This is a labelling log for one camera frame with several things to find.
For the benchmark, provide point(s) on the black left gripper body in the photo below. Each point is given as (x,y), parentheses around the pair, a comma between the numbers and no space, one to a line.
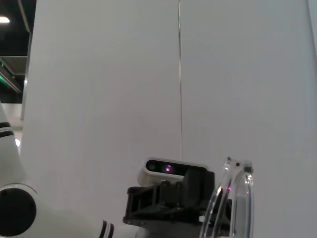
(168,217)

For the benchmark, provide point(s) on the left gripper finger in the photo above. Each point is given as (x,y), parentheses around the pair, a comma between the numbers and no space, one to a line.
(153,198)
(198,188)

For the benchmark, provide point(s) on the clear white glasses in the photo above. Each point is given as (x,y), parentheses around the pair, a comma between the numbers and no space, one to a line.
(244,164)

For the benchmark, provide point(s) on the ceiling light panel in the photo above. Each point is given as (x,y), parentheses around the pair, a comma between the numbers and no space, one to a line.
(4,19)

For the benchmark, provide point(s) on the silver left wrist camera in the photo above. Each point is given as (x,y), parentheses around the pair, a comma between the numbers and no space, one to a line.
(158,169)

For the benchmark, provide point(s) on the grey ceiling duct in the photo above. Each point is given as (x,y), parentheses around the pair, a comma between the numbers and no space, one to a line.
(12,72)

